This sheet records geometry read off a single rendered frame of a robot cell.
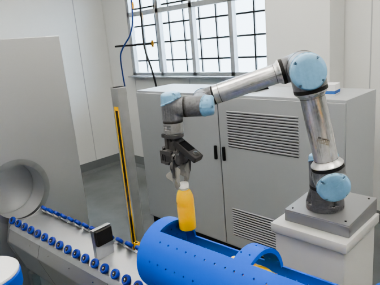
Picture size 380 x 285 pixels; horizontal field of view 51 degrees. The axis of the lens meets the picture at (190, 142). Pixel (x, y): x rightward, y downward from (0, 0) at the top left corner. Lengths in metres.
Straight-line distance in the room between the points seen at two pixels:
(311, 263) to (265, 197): 1.61
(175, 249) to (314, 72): 0.77
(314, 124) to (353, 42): 2.66
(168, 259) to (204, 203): 2.30
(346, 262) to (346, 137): 1.29
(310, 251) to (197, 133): 2.08
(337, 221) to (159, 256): 0.68
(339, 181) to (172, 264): 0.65
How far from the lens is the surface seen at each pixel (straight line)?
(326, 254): 1.66
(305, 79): 1.37
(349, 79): 4.09
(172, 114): 1.43
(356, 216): 1.67
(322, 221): 1.65
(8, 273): 1.90
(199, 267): 1.39
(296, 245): 1.71
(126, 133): 2.15
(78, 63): 6.32
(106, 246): 2.04
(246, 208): 3.43
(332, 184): 1.49
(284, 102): 2.94
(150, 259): 1.53
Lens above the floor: 1.92
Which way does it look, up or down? 15 degrees down
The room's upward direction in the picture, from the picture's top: 5 degrees counter-clockwise
